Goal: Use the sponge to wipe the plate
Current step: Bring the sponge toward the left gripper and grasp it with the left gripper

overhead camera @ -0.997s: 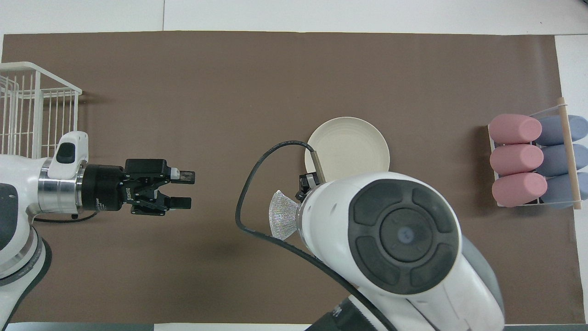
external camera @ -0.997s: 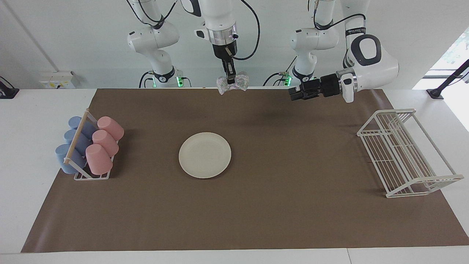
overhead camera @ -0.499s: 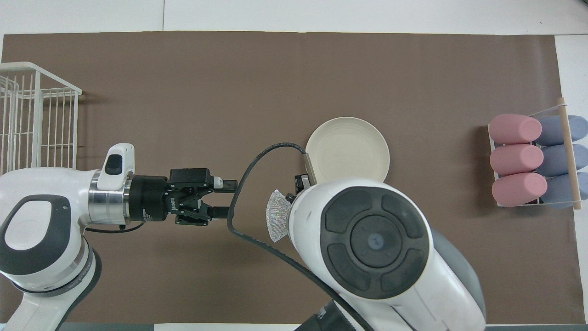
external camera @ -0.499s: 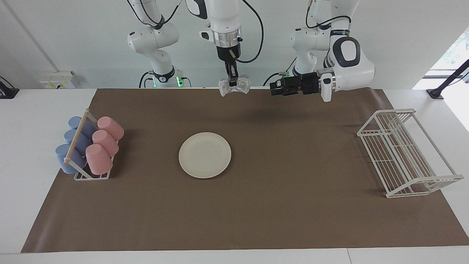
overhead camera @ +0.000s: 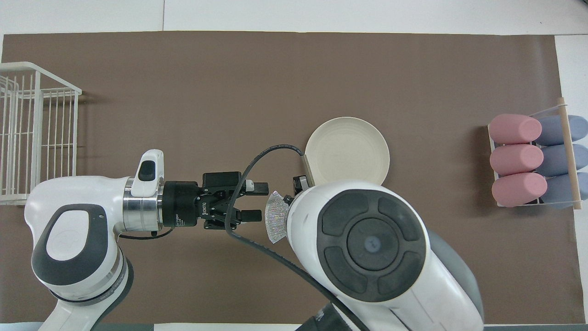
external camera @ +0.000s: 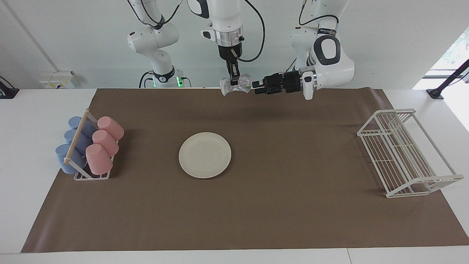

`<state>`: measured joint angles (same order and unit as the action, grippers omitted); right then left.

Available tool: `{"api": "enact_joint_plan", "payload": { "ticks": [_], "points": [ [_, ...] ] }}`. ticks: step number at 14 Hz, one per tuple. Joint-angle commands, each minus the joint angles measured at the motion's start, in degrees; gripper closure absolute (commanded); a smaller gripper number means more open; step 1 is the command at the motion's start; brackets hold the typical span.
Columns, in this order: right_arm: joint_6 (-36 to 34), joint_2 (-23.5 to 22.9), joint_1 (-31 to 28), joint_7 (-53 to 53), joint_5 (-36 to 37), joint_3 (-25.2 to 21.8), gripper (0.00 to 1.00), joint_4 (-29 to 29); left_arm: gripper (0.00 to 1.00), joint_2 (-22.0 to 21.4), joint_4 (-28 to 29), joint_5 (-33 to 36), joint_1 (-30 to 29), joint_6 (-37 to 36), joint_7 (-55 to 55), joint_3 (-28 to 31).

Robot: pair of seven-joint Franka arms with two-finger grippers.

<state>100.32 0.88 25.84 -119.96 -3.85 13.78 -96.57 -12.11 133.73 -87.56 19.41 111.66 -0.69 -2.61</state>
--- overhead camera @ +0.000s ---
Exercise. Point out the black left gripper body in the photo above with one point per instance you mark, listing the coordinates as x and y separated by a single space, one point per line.
181 204

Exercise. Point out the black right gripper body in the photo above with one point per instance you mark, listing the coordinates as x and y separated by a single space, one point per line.
289 200

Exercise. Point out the silver glitter sponge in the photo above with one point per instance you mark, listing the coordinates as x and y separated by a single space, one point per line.
275 216

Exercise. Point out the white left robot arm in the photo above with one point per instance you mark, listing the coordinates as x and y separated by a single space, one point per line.
82 207

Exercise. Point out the cream round plate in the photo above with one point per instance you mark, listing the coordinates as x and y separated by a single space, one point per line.
349 147

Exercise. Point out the brown paper table mat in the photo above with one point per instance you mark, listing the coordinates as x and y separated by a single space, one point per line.
229 92

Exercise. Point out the pink plastic cup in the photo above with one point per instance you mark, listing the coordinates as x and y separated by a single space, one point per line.
519 189
514 128
517 159

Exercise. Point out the blue plastic cup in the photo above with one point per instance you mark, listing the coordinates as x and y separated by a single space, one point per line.
553 131
558 191
556 161

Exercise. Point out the wooden cup rack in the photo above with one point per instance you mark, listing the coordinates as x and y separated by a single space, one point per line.
569 151

